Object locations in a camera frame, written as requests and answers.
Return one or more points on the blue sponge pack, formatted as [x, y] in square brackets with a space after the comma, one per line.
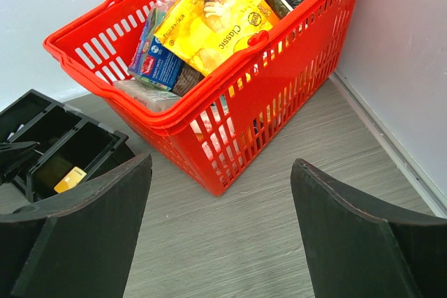
[152, 63]

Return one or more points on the red plastic shopping basket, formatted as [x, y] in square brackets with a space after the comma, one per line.
[221, 125]

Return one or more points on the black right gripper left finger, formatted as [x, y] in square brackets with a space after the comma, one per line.
[79, 243]

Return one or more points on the dark brown packet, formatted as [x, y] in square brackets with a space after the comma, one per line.
[187, 80]

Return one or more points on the gold card in tray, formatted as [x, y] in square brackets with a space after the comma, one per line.
[71, 180]

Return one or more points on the yellow chips bag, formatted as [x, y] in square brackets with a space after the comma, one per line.
[205, 33]

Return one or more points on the white clear plastic packet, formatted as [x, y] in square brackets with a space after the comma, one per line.
[153, 98]

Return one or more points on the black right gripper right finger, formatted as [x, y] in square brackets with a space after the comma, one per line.
[357, 245]

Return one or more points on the black compartment tray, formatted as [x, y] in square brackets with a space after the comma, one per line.
[43, 139]

